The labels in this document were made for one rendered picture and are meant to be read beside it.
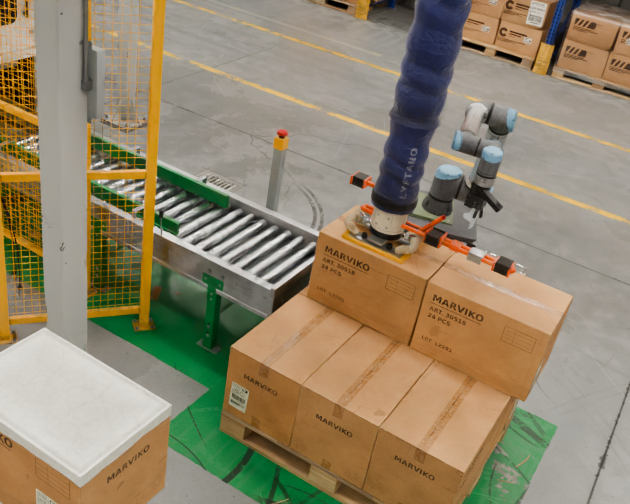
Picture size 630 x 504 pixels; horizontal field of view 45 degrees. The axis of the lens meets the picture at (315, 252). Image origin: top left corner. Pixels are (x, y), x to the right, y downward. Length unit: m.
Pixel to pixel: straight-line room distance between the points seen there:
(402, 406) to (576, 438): 1.37
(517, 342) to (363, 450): 0.85
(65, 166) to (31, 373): 1.07
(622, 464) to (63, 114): 3.32
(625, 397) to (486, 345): 1.56
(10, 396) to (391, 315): 1.90
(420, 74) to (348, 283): 1.11
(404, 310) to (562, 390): 1.44
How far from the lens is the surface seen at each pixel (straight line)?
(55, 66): 3.31
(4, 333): 4.51
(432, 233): 3.73
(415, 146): 3.55
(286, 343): 3.71
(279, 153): 4.66
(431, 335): 3.78
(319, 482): 3.80
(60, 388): 2.71
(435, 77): 3.43
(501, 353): 3.68
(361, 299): 3.86
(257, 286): 4.00
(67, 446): 2.52
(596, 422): 4.77
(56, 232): 3.66
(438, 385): 3.69
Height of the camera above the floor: 2.85
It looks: 31 degrees down
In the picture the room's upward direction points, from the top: 10 degrees clockwise
